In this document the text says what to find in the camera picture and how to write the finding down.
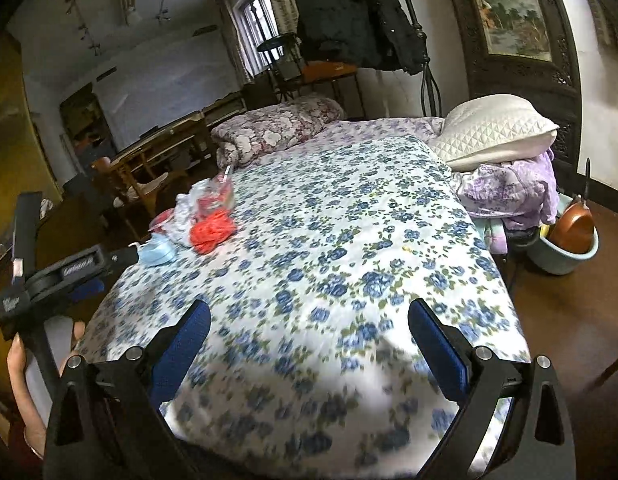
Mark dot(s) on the red plastic bag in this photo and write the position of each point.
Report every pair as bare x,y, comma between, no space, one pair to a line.
211,232

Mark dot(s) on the window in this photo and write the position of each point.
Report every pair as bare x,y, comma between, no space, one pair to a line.
254,35

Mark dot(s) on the brown pan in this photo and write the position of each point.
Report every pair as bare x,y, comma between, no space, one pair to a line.
571,230

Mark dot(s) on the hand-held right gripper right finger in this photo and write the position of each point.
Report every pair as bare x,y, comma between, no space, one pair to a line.
439,355

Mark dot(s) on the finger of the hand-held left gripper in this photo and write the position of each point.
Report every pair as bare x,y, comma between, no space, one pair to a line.
89,287
121,260

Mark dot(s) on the dark round stool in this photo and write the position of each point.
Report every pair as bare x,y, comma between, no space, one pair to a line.
276,42

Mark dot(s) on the light blue basin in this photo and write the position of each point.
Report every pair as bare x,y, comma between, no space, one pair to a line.
564,260

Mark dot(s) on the carved wooden painted screen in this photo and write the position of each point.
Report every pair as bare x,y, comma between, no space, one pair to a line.
554,70

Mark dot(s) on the wooden desk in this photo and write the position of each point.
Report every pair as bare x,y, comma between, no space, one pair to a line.
159,142

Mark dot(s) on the blue face mask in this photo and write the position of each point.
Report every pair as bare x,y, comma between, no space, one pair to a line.
156,252

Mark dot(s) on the white quilted pillow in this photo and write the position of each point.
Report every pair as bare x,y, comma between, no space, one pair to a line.
489,130

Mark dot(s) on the brown wooden chair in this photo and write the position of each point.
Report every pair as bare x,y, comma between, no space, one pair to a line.
609,375

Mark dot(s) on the white crumpled plastic bag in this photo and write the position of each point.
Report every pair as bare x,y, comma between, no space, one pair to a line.
181,210

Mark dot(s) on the purple floral bedsheet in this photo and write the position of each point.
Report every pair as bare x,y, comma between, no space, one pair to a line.
379,127

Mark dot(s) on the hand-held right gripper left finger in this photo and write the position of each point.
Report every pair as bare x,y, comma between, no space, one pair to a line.
181,350

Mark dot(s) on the folded pink floral quilt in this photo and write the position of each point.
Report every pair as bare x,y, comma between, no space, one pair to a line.
274,127

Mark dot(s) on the black iron bed frame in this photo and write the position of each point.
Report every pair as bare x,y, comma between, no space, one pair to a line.
429,85

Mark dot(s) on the striped beige curtain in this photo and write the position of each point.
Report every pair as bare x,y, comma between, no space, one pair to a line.
599,20

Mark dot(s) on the blue floral blanket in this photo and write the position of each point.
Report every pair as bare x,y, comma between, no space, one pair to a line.
339,260

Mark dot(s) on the black jacket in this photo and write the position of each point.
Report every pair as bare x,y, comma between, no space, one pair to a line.
349,15

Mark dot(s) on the purple crumpled cloth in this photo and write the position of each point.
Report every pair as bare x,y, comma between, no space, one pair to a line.
514,190

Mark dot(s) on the light wooden armchair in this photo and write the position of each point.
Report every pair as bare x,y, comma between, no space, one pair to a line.
129,180

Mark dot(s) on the person's left hand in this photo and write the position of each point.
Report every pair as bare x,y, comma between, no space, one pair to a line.
19,375

